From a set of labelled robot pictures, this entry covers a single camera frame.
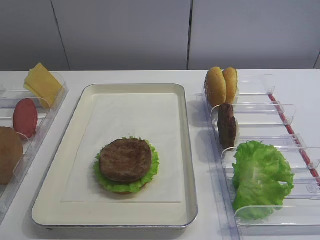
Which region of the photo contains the clear acrylic left rack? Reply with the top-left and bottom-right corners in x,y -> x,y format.
0,72 -> 69,217

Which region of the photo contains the brown top bun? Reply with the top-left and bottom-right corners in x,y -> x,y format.
0,126 -> 23,185

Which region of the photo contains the rear bun half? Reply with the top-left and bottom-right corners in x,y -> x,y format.
222,67 -> 238,104

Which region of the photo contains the red tomato slice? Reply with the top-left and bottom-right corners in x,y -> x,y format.
13,98 -> 38,138

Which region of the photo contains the cream metal tray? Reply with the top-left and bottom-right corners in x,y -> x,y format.
31,83 -> 198,228

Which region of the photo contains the yellow cheese slice in rack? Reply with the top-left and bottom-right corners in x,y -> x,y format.
29,86 -> 57,109

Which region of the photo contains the upright brown meat patty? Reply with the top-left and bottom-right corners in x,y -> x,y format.
217,103 -> 237,149

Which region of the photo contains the green lettuce leaf in rack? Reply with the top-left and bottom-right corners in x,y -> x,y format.
232,141 -> 295,221

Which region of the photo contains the front bun half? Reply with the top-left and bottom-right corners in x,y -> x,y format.
204,66 -> 227,107

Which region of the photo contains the clear acrylic right rack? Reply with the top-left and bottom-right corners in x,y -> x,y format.
199,74 -> 320,240

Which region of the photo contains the clear acrylic rack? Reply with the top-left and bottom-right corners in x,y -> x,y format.
199,74 -> 320,240
0,72 -> 69,217

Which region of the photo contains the bun half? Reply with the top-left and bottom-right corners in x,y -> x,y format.
204,66 -> 227,107
222,67 -> 238,104

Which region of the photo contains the brown meat patty on tray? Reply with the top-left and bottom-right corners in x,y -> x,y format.
99,138 -> 152,184

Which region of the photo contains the green lettuce under patty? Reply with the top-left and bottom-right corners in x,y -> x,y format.
93,137 -> 160,192

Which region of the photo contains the white paper liner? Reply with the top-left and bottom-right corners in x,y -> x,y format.
62,93 -> 184,203

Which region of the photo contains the yellow cheese slice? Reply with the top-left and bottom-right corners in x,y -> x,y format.
23,63 -> 63,98
29,86 -> 57,109

